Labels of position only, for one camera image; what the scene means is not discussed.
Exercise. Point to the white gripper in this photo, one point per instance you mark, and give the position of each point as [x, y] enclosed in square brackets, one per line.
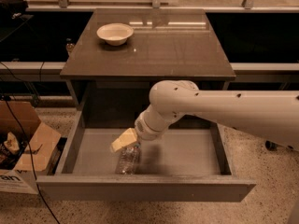
[142, 129]

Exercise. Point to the black bag on desk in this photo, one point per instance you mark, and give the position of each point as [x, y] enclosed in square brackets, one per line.
[11, 9]

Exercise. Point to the grey open top drawer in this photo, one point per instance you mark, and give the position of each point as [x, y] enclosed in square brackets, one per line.
[190, 163]

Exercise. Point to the small bottle behind cabinet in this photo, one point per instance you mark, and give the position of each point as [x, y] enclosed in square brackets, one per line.
[69, 45]

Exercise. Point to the brown cardboard box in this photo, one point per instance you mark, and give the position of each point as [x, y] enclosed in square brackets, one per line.
[28, 147]

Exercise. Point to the grey cabinet with counter top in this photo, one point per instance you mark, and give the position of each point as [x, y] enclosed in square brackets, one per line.
[167, 43]

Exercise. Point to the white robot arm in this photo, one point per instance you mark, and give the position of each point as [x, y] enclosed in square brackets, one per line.
[271, 115]

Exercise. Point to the white paper bowl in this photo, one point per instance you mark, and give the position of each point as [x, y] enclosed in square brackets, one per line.
[115, 34]

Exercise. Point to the black office chair base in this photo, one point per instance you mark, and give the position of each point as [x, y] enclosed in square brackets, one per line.
[271, 146]

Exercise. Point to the clear plastic water bottle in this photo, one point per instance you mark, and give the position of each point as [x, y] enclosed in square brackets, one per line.
[128, 160]

